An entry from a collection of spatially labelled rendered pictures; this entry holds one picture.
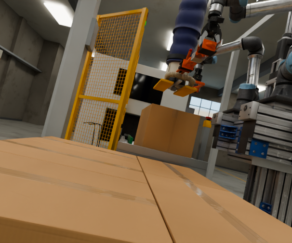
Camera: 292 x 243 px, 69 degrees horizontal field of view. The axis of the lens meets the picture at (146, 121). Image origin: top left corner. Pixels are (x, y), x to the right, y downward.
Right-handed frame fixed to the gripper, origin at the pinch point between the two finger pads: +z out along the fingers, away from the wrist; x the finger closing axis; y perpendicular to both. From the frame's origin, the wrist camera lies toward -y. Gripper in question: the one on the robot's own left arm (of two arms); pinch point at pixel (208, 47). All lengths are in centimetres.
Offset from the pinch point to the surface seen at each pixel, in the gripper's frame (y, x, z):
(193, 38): 51, -3, -29
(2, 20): 664, 511, -210
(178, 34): 54, 9, -29
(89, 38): 115, 89, -29
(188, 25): 49, 3, -36
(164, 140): 50, 1, 55
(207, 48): -3.6, 1.6, 2.8
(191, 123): 51, -17, 38
